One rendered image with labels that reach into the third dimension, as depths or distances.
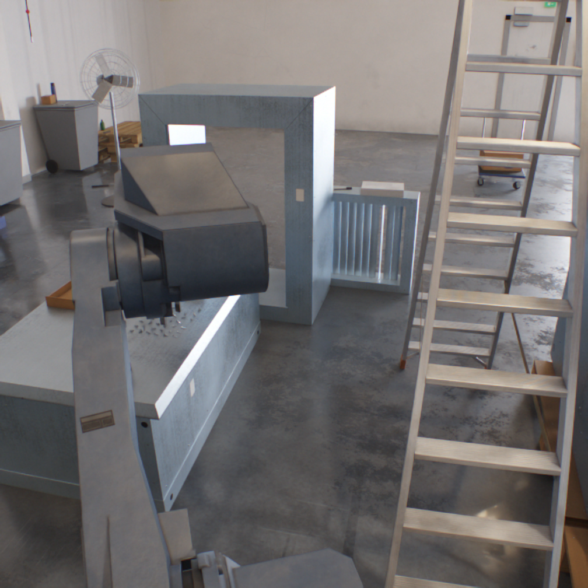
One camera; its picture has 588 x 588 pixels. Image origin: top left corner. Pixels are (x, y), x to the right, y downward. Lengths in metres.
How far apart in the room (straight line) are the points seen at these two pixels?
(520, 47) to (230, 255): 10.26
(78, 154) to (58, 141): 0.36
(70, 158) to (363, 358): 6.15
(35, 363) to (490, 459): 1.91
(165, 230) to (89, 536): 0.65
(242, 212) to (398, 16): 10.11
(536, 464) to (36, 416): 1.99
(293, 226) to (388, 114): 7.80
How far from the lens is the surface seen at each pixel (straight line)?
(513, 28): 11.31
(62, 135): 8.83
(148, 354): 2.63
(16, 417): 2.79
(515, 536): 1.91
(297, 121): 3.66
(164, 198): 1.37
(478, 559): 2.66
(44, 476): 2.95
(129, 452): 1.27
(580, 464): 2.91
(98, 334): 1.35
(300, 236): 3.84
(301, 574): 1.30
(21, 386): 2.61
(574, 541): 2.63
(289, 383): 3.50
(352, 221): 4.57
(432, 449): 1.80
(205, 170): 1.39
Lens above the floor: 2.00
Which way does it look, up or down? 26 degrees down
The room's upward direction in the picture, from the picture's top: straight up
